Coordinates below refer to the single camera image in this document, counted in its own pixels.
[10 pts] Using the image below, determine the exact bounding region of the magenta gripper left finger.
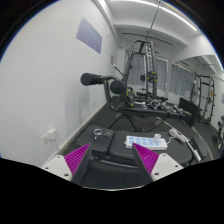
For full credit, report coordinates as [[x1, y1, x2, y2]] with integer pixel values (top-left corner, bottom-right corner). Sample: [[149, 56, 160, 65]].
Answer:
[[42, 144, 91, 181]]

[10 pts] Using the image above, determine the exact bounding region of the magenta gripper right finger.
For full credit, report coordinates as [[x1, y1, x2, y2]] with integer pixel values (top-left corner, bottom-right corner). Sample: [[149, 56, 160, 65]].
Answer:
[[132, 144, 183, 181]]

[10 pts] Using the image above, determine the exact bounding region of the white charger plug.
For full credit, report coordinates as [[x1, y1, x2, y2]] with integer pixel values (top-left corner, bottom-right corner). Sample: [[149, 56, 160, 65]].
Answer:
[[153, 134, 161, 143]]

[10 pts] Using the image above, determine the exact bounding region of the white power strip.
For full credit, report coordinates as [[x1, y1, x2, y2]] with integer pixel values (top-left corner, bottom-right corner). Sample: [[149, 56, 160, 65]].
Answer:
[[124, 135, 168, 151]]

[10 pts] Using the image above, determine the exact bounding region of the black power rack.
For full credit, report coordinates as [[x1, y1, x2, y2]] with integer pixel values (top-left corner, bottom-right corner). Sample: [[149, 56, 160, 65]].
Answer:
[[190, 74, 216, 127]]

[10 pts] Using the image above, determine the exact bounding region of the white charger cable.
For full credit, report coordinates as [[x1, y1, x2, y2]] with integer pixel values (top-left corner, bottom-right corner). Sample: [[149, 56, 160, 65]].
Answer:
[[159, 127, 202, 162]]

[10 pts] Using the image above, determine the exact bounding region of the white wall socket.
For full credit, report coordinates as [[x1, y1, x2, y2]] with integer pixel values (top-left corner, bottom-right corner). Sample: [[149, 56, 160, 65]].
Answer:
[[41, 128, 57, 144]]

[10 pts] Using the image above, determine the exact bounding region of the white power strip cord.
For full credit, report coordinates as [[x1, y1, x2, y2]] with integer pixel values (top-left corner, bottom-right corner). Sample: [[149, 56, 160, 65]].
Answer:
[[165, 135, 203, 163]]

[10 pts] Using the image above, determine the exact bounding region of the coiled cable on bench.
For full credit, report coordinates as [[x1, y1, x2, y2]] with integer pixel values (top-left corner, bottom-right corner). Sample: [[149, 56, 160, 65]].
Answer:
[[92, 128, 114, 140]]

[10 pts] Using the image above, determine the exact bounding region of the grey cable gym machine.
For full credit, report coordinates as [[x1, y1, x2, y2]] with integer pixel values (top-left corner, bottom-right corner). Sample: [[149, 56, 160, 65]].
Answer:
[[113, 39, 183, 118]]

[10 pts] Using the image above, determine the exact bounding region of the purple wall poster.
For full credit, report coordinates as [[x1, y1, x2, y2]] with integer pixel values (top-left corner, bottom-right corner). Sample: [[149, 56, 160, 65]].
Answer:
[[76, 18, 103, 53]]

